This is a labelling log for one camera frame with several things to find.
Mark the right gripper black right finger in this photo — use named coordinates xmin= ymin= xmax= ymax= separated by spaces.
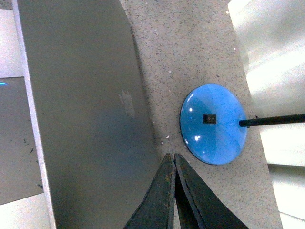
xmin=174 ymin=153 xmax=248 ymax=229

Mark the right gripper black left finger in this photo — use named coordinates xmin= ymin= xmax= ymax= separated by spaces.
xmin=124 ymin=154 xmax=176 ymax=229

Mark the grey laptop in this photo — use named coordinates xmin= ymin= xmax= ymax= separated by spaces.
xmin=12 ymin=0 xmax=159 ymax=229

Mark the blue desk lamp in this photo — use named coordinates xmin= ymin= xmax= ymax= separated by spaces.
xmin=180 ymin=84 xmax=305 ymax=165

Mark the white curtain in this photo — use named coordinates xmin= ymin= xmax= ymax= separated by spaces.
xmin=228 ymin=0 xmax=305 ymax=229

